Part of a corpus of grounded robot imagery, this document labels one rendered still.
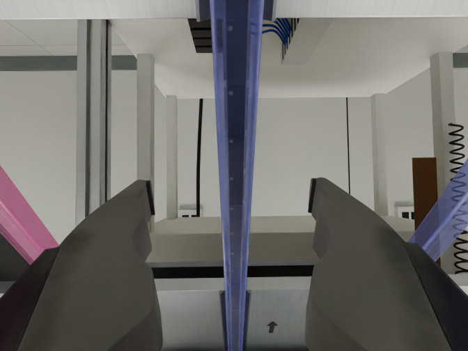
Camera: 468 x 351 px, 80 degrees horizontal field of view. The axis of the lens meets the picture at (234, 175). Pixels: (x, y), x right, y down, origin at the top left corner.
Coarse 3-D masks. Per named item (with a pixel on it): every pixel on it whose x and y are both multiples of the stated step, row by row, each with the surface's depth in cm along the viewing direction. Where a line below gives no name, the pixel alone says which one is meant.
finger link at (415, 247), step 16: (416, 256) 8; (416, 272) 7; (432, 272) 7; (432, 288) 7; (448, 288) 7; (432, 304) 6; (448, 304) 6; (464, 304) 6; (448, 320) 6; (464, 320) 6; (448, 336) 6; (464, 336) 6
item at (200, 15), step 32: (0, 0) 8; (32, 0) 8; (64, 0) 8; (96, 0) 8; (128, 0) 8; (160, 0) 8; (192, 0) 8; (288, 0) 8; (320, 0) 8; (352, 0) 8; (384, 0) 8; (416, 0) 8; (448, 0) 8
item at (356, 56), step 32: (128, 32) 52; (160, 32) 52; (352, 32) 53; (384, 32) 53; (416, 32) 53; (448, 32) 53; (160, 64) 65; (192, 64) 66; (320, 64) 66; (352, 64) 67; (384, 64) 67; (416, 64) 67; (192, 96) 89; (288, 96) 90; (320, 96) 90; (352, 96) 90
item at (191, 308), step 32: (0, 288) 21; (160, 288) 21; (192, 288) 21; (224, 288) 21; (256, 288) 21; (288, 288) 21; (192, 320) 25; (224, 320) 24; (256, 320) 25; (288, 320) 25
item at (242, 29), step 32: (224, 0) 7; (256, 0) 7; (224, 32) 8; (256, 32) 8; (224, 64) 8; (256, 64) 8; (224, 96) 9; (256, 96) 9; (224, 128) 10; (224, 160) 11; (224, 192) 12; (224, 224) 13; (224, 256) 15
